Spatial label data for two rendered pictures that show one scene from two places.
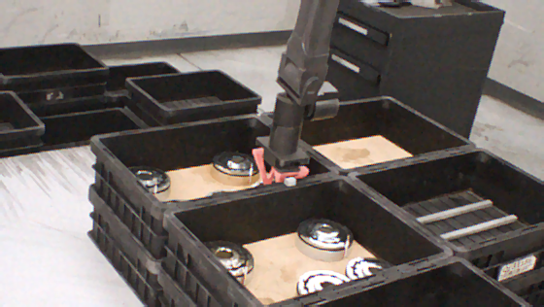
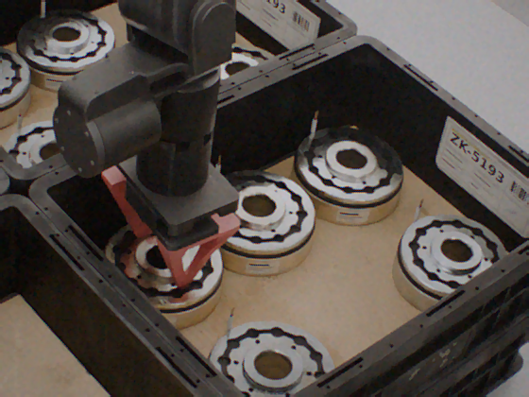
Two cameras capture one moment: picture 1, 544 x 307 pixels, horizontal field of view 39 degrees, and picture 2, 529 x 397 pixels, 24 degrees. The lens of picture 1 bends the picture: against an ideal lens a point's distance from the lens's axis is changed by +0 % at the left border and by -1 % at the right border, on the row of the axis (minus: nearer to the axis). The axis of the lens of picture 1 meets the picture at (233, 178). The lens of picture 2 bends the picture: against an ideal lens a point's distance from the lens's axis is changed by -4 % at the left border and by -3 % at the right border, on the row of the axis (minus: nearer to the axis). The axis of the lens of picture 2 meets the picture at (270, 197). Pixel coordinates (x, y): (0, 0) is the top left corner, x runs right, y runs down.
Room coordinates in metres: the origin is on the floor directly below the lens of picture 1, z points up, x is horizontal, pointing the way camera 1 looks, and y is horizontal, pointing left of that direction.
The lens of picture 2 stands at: (2.09, -0.16, 1.64)
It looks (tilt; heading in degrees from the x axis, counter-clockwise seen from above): 43 degrees down; 168
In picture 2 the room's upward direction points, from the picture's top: 10 degrees clockwise
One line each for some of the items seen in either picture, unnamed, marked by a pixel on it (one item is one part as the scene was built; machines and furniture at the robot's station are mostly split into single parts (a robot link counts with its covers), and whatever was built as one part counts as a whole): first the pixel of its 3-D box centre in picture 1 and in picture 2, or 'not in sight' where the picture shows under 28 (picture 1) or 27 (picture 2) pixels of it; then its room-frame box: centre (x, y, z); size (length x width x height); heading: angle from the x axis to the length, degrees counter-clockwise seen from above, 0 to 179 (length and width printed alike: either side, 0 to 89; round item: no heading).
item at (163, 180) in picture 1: (144, 179); (454, 255); (1.35, 0.17, 0.86); 0.10 x 0.10 x 0.01
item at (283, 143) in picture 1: (284, 138); (173, 153); (1.36, -0.09, 0.98); 0.10 x 0.07 x 0.07; 31
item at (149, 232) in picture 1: (211, 183); (312, 251); (1.35, 0.04, 0.87); 0.40 x 0.30 x 0.11; 127
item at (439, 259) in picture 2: (145, 176); (455, 251); (1.35, 0.17, 0.86); 0.05 x 0.05 x 0.01
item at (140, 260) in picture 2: not in sight; (162, 258); (1.36, -0.09, 0.86); 0.05 x 0.05 x 0.01
